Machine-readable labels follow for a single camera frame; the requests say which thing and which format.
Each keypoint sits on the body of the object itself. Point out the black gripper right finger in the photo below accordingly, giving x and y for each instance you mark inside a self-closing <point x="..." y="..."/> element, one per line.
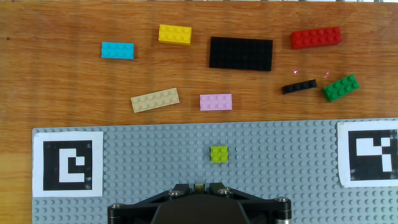
<point x="264" y="203"/>

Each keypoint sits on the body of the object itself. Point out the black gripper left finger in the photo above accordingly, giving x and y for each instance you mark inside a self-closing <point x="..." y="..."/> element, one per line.
<point x="140" y="203"/>

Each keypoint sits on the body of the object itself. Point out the small lime Lego brick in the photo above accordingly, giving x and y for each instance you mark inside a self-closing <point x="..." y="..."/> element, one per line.
<point x="219" y="154"/>

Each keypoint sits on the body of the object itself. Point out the grey Lego baseplate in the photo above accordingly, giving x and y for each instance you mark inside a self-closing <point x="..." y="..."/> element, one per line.
<point x="248" y="174"/>

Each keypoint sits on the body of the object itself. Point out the long tan Lego plate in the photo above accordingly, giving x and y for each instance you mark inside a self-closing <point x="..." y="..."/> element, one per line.
<point x="155" y="99"/>

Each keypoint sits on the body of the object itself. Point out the pink Lego brick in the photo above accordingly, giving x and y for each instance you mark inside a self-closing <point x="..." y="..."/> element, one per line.
<point x="216" y="102"/>

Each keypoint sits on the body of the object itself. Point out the narrow black Lego plate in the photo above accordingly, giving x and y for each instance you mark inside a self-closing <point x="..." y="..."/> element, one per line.
<point x="299" y="86"/>

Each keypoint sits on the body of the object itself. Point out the green Lego brick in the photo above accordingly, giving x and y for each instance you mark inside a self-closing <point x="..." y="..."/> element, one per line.
<point x="340" y="88"/>

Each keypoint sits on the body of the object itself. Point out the large black Lego plate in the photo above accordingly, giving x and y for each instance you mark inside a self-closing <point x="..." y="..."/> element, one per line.
<point x="241" y="53"/>

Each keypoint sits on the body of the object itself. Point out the cyan Lego brick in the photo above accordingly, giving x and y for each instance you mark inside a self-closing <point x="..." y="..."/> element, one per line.
<point x="117" y="50"/>

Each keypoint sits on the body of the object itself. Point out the yellow Lego brick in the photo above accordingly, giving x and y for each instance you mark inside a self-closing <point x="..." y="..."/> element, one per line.
<point x="174" y="35"/>

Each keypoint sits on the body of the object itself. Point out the red Lego brick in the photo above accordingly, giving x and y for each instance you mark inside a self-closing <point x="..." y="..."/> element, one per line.
<point x="316" y="37"/>

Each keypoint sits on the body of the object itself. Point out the black white fiducial marker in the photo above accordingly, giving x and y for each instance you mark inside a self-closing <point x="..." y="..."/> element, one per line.
<point x="367" y="169"/>
<point x="49" y="168"/>

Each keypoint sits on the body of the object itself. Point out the wood grain table mat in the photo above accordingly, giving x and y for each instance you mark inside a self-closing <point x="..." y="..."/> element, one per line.
<point x="46" y="93"/>

